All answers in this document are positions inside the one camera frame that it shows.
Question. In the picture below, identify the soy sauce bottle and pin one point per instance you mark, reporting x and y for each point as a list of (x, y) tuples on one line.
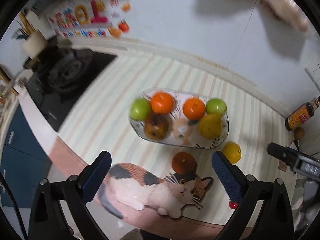
[(301, 114)]

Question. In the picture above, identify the large yellow lemon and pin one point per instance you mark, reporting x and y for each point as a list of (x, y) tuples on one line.
[(210, 126)]

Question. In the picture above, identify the red cherry tomato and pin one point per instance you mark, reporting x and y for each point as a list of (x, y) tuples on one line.
[(233, 205)]

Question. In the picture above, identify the white wall socket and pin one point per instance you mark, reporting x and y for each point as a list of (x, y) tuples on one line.
[(312, 68)]

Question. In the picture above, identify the right green apple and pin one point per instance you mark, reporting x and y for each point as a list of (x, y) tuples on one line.
[(216, 106)]

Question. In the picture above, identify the striped cat table mat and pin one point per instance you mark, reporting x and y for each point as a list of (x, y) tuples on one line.
[(100, 121)]

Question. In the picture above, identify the orange tangerine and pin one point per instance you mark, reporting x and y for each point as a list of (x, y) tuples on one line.
[(194, 109), (162, 103)]

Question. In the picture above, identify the beige utensil holder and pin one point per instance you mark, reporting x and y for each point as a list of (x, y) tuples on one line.
[(35, 44)]

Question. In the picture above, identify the patterned ceramic fruit plate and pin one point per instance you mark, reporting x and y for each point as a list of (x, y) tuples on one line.
[(182, 131)]

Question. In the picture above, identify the dark orange persimmon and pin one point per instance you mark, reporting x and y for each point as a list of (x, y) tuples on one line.
[(183, 163)]

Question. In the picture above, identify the right orange tangerine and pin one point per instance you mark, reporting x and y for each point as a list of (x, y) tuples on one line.
[(194, 109)]

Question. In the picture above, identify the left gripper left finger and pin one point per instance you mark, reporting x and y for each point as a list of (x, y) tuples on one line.
[(47, 220)]

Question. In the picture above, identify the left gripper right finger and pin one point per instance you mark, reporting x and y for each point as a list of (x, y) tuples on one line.
[(275, 219)]

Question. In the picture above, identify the blue cabinet front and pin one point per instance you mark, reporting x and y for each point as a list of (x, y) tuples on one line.
[(23, 162)]

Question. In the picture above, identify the brown kiwi fruit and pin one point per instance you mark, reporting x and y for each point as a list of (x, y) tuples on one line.
[(299, 133)]

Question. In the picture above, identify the small yellow lemon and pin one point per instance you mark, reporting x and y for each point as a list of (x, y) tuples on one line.
[(232, 152)]

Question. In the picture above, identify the colourful wall sticker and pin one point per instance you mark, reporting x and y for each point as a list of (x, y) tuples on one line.
[(90, 18)]

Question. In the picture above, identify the left green apple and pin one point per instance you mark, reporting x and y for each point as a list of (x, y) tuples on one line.
[(140, 109)]

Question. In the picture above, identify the left orange tangerine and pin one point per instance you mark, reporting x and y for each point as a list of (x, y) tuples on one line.
[(162, 103)]

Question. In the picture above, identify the green apple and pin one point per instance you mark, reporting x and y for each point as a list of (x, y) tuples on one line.
[(216, 106), (140, 109)]

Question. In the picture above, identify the black gas stove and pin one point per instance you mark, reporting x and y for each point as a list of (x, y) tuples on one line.
[(61, 77)]

